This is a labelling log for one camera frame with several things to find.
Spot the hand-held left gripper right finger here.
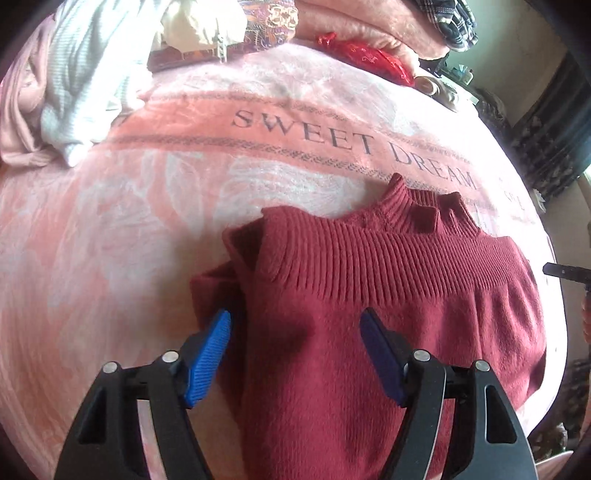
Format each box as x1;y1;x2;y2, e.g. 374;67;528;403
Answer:
359;308;539;480

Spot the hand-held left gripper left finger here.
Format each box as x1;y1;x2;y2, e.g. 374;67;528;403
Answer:
53;309;232;480

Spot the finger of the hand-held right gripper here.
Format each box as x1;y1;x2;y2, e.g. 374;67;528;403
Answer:
542;261;591;291

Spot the dark red knit sweater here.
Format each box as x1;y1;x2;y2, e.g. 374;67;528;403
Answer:
189;173;548;480

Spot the dark patterned curtain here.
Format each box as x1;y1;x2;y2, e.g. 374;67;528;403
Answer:
475;51;591;205

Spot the pink printed blanket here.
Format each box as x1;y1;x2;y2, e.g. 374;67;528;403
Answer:
0;39;571;480

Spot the beige shiny cloth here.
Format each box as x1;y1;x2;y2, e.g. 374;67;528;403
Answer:
413;74;459;112

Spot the plaid cloth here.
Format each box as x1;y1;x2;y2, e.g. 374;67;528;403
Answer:
409;0;479;52

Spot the red pouch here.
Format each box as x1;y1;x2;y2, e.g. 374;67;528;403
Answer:
316;31;417;88

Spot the white ribbed garment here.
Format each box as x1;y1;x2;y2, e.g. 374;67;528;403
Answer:
41;0;182;167

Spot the pink garment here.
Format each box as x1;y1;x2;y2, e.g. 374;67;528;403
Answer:
0;23;62;167

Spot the folded pink fluffy blanket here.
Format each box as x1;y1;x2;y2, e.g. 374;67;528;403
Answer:
295;0;451;86

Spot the cream cloth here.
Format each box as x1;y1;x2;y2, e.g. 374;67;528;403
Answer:
159;0;248;62

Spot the patterned cushion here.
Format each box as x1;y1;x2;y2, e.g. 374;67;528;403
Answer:
148;0;301;73

